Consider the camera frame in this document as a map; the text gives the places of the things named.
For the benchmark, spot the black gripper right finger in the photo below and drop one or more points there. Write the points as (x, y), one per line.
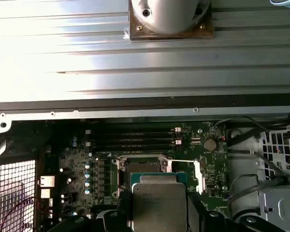
(215, 224)

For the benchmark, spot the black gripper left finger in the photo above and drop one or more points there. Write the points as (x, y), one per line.
(111, 224)

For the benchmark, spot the CPU with silver top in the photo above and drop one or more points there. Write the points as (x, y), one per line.
(159, 203)

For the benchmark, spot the CPU socket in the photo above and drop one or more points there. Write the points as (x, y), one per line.
(140, 166)

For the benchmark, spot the RAM slot white clips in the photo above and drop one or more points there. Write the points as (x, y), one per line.
(135, 141)
(135, 130)

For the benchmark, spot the RAM slot black clips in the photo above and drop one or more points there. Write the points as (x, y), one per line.
(135, 135)

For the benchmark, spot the green motherboard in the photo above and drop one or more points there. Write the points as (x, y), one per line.
(215, 169)

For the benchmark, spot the grey metal drive cage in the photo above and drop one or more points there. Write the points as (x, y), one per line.
(280, 205)

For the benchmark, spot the white rear port block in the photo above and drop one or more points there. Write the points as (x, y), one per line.
(46, 193)

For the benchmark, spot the silver rear port block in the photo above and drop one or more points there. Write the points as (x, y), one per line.
(47, 181)

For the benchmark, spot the round silver coin battery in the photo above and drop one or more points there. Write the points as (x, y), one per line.
(209, 145)

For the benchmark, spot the black open PC case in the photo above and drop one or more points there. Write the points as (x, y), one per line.
(135, 112)

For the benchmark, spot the brown square base plate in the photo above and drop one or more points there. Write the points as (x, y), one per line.
(206, 32)

